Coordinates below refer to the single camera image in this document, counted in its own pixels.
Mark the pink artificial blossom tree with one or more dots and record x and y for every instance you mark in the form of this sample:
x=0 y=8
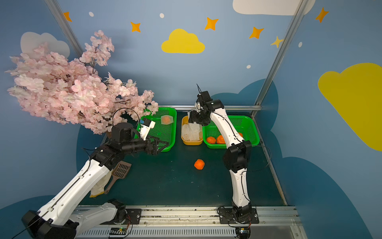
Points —
x=48 y=85

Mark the left green plastic basket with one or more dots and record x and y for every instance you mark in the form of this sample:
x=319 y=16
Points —
x=164 y=132

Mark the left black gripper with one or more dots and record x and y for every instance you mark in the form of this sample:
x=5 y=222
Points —
x=152 y=146

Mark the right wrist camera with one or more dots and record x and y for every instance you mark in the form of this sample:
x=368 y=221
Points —
x=197 y=106

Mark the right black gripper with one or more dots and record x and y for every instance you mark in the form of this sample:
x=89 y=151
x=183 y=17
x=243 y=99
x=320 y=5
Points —
x=194 y=118

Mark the small circuit board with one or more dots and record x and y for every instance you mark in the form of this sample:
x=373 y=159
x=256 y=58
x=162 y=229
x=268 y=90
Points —
x=117 y=233
x=243 y=233

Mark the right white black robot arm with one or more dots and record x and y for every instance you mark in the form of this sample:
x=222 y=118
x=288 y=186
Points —
x=237 y=155

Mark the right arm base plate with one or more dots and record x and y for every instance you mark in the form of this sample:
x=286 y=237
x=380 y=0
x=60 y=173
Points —
x=226 y=216

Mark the aluminium mounting rail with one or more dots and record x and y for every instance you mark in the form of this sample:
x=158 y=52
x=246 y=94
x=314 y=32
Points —
x=200 y=222

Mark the white work glove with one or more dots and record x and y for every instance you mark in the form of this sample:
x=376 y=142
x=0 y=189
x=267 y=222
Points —
x=98 y=188

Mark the netted orange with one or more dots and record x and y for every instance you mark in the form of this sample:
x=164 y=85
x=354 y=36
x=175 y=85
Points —
x=167 y=119

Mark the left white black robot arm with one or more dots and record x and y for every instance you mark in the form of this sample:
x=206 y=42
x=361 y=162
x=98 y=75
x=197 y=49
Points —
x=56 y=220

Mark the right small circuit board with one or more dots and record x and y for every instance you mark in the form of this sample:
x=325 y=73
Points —
x=243 y=233

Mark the yellow plastic tub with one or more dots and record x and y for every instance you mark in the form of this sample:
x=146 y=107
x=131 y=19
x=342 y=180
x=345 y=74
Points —
x=185 y=142

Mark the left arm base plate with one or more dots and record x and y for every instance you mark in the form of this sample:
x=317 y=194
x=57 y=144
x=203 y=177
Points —
x=130 y=216

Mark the left small circuit board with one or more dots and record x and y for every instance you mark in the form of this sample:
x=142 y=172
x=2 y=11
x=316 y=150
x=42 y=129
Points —
x=117 y=233

